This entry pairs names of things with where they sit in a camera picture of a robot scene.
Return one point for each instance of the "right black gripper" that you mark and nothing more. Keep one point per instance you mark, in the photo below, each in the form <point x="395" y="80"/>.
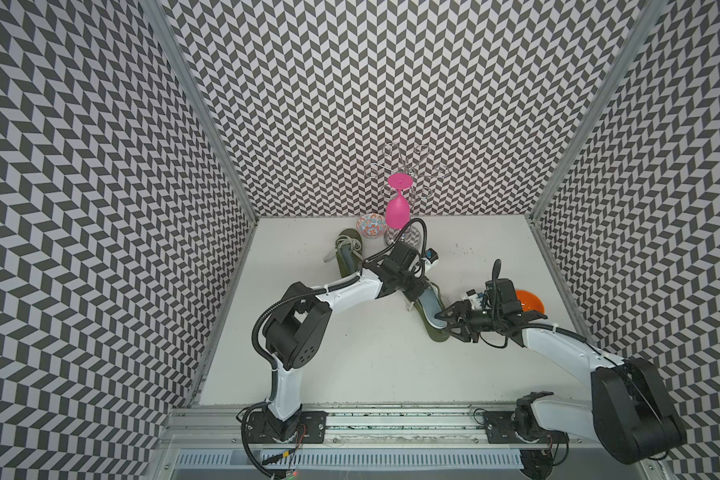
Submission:
<point x="460" y="309"/>

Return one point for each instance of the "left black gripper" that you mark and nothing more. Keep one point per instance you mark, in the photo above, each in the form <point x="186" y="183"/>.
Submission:
<point x="420" y="284"/>

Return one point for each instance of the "olive green shoe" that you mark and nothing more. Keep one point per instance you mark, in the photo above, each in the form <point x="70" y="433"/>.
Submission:
<point x="438" y="336"/>
<point x="346" y="252"/>

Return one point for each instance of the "grey-blue insole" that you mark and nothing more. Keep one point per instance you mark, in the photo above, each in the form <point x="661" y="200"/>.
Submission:
<point x="431" y="305"/>

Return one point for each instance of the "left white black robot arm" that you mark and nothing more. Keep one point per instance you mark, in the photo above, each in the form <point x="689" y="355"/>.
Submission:
<point x="289" y="333"/>

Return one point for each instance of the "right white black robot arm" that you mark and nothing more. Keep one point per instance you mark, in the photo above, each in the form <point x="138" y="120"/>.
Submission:
<point x="629" y="410"/>

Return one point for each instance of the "colourful patterned small bowl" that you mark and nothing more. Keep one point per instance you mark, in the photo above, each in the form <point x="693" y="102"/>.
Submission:
<point x="371" y="225"/>

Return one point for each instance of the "pink plastic wine glass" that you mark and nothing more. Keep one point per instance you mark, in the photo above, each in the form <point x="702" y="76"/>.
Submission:
<point x="398" y="211"/>

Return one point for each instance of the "orange plastic bowl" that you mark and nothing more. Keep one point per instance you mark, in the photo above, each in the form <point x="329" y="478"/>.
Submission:
<point x="530" y="302"/>

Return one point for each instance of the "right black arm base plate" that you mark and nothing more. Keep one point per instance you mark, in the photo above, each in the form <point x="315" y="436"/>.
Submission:
<point x="498" y="426"/>

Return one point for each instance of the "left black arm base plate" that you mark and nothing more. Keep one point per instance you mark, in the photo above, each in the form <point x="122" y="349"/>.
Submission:
<point x="263" y="427"/>

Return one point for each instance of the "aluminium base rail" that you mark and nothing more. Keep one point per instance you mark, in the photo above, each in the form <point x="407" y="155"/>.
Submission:
<point x="347" y="426"/>

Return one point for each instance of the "white slotted cable duct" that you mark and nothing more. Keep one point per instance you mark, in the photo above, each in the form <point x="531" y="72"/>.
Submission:
<point x="393" y="459"/>

